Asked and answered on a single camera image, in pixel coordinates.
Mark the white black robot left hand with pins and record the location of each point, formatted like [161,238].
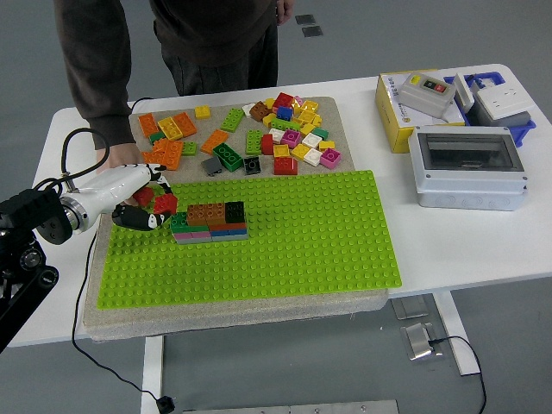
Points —
[112,190]

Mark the person's left hand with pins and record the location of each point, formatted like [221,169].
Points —
[285,10]

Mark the person's right hand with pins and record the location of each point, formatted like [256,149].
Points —
[123,155]

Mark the red long toy brick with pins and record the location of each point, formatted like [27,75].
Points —
[144,196]

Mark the red square toy brick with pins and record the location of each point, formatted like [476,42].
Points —
[166,204]
[283,101]

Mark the person's right forearm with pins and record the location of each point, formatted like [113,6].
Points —
[103,108]

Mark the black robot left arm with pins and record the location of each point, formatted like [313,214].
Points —
[30,211]

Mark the orange long toy brick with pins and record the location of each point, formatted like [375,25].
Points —
[185,124]
[214,141]
[153,158]
[148,125]
[173,155]

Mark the small green toy brick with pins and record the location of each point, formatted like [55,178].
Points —
[156,138]

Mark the yellow long toy brick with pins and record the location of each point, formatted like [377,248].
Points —
[170,128]

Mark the light green square brick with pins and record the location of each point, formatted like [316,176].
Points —
[189,148]

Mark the green long toy brick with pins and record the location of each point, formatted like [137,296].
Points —
[179,221]

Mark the brown square toy brick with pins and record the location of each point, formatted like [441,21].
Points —
[216,211]
[197,212]

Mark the grey square toy brick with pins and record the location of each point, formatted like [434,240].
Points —
[211,165]

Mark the small pink toy brick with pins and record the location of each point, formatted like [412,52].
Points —
[298,100]

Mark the yellow square toy brick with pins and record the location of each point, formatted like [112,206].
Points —
[281,150]
[202,112]
[300,152]
[306,117]

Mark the pink long toy brick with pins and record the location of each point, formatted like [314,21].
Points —
[192,235]

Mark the small yellow toy brick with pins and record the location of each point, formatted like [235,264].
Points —
[270,102]
[307,129]
[318,119]
[327,145]
[269,119]

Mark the yellow hollow toy brick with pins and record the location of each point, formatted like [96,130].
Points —
[309,106]

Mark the blue square toy brick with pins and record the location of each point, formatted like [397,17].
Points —
[284,113]

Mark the dark green long brick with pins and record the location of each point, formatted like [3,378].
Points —
[227,156]

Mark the small white toy brick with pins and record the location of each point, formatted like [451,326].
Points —
[248,109]

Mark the light green long brick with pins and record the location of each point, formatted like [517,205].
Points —
[285,125]
[233,120]

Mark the red-orange long toy brick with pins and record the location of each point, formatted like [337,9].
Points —
[228,226]

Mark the black square toy brick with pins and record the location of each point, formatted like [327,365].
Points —
[234,211]

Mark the blue long toy brick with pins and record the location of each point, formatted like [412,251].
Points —
[230,233]

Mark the white square toy brick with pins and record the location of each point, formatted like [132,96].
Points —
[276,136]
[313,157]
[311,140]

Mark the teal green toy brick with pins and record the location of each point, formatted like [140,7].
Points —
[320,133]

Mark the magenta square toy brick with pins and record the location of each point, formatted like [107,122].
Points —
[290,138]

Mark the black hollow toy brick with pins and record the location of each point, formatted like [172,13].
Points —
[252,165]

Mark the light green toy brick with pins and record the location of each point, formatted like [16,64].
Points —
[254,142]

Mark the pink square toy brick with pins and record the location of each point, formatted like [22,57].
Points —
[330,158]

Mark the green studded baseplate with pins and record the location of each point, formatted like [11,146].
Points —
[280,241]

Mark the dark floor plate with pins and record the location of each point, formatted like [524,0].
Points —
[305,19]
[312,31]

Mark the person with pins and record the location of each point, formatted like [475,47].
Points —
[207,39]

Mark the yellow white cardboard box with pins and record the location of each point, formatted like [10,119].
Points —
[388,121]

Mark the grey-brown foam mat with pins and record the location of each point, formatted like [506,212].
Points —
[215,321]

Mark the white table leg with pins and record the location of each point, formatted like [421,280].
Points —
[153,375]
[457,336]

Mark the grey plastic box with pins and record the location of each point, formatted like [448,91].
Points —
[517,118]

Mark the blue plastic bin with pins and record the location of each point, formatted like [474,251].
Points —
[525,131]

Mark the metal floor plate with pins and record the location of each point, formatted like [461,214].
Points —
[409,308]

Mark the metal floor socket cover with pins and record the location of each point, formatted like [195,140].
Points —
[418,343]

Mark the grey push button switch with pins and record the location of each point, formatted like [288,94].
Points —
[420,97]

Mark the white switch plate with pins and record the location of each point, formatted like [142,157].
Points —
[463,92]

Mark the white wall socket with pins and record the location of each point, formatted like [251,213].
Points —
[502,101]

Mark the grey enclosure with clear lid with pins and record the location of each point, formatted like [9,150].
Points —
[470,185]

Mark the long metal base plate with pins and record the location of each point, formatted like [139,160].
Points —
[302,409]

